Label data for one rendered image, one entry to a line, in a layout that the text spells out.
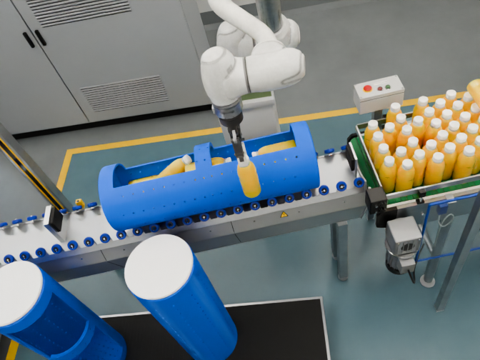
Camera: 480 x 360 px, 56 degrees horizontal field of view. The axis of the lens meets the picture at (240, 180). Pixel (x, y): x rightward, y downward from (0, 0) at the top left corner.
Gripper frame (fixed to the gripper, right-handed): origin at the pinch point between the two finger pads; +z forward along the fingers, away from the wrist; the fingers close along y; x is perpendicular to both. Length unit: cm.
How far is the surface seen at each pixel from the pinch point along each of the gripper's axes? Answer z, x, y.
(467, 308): 140, 98, 9
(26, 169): 30, -108, -44
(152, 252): 37, -44, 9
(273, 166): 20.5, 9.3, -10.3
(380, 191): 39, 50, -4
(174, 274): 37, -34, 20
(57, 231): 40, -90, -11
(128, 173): 31, -55, -30
